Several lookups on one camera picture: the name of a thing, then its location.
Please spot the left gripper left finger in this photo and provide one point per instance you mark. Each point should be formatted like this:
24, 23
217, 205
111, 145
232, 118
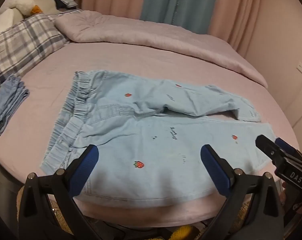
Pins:
66, 183

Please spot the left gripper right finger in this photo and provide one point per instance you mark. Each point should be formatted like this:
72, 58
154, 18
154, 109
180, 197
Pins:
264, 218

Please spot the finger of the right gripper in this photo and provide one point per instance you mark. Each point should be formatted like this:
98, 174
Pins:
287, 148
269, 148

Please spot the light blue strawberry pants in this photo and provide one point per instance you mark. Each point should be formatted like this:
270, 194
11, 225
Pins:
149, 134

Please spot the person's right hand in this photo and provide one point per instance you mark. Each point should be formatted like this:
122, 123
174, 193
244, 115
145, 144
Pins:
291, 201

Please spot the pink bed sheet mattress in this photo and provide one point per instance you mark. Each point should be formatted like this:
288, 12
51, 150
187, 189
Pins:
24, 141

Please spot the yellow plush item under bed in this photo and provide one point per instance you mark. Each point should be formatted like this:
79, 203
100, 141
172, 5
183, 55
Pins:
187, 232

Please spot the folded blue denim garment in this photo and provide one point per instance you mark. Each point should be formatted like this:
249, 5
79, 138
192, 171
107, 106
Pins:
12, 94

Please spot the pink curtain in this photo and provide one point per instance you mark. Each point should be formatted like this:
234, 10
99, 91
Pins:
232, 20

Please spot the plaid pillow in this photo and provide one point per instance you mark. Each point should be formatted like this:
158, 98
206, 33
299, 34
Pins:
25, 44

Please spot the teal curtain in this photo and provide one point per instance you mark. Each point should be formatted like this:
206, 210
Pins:
193, 15

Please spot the pink folded duvet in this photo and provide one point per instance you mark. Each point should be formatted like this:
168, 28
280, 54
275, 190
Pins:
91, 26

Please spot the white plush duck toy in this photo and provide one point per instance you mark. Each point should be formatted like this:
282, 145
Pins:
26, 7

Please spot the dark folded clothes on headboard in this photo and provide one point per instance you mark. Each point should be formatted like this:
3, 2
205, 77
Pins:
66, 4

